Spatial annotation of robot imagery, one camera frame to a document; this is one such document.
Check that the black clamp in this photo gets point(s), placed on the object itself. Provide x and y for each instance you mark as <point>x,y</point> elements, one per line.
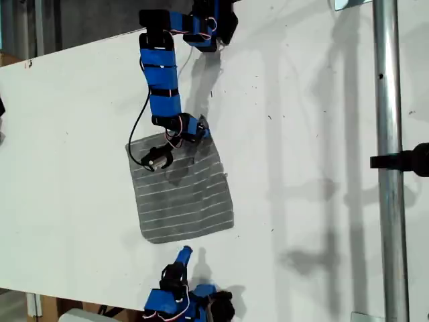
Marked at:
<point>412,161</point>

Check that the small black object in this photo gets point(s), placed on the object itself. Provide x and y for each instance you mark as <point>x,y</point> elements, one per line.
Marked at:
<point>1,108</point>

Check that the steel post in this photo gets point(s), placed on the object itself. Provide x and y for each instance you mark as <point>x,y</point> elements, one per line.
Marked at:
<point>388,100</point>

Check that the black camera box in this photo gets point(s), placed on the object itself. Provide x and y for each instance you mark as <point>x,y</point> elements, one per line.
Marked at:
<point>222,303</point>
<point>155,159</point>

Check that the grey striped towel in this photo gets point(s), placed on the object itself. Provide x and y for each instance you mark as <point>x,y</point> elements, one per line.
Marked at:
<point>181,201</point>

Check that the white plastic container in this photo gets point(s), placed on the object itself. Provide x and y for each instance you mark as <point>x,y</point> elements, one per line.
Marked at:
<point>78,316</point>

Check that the brown cardboard box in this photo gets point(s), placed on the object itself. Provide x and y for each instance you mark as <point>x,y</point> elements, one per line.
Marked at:
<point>8,59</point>
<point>50,307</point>

